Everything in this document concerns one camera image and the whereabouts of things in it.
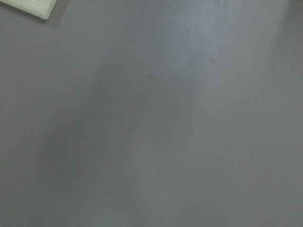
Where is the wooden cutting board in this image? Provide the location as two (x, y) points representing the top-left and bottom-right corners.
(1, 0), (57, 20)

